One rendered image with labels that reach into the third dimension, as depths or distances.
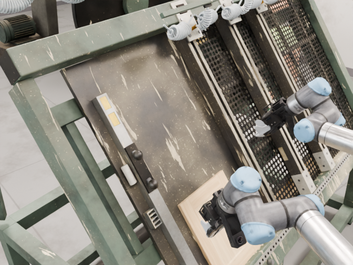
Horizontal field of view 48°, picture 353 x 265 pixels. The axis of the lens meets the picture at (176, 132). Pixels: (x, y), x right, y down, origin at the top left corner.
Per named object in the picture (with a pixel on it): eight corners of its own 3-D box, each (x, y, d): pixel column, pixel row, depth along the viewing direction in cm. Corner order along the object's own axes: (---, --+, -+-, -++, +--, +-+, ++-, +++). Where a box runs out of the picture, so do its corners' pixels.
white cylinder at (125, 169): (118, 167, 152) (128, 186, 153) (123, 166, 150) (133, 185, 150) (124, 164, 154) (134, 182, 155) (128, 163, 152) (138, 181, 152)
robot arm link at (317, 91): (329, 96, 138) (315, 77, 139) (304, 112, 145) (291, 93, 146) (336, 92, 144) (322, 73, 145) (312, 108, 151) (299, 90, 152)
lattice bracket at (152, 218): (151, 229, 154) (155, 228, 152) (142, 213, 154) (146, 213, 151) (157, 223, 157) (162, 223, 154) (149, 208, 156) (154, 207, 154)
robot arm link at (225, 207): (251, 201, 113) (231, 213, 108) (246, 207, 116) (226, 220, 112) (235, 180, 115) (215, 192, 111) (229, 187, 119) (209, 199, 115)
